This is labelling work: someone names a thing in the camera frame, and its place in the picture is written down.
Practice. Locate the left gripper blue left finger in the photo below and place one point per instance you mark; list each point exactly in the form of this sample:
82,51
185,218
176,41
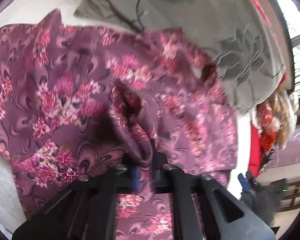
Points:
128,178

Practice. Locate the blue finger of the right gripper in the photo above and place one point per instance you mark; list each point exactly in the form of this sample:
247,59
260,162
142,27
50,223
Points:
254,184
244,183

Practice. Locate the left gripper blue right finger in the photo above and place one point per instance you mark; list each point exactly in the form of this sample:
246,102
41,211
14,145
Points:
161,179

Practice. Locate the purple floral shirt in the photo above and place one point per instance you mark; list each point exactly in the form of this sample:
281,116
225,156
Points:
77,100

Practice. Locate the red cushion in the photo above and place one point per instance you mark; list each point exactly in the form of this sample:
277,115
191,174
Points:
256,154

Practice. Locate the plastic bag of toys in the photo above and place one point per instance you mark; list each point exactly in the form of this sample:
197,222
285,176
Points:
275,119

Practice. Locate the white quilted mattress cover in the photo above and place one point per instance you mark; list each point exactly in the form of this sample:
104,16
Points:
32,11

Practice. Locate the red patterned bedding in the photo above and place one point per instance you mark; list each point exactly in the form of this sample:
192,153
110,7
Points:
270,17

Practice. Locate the grey floral pillow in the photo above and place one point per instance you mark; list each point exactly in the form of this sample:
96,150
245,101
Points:
190,25

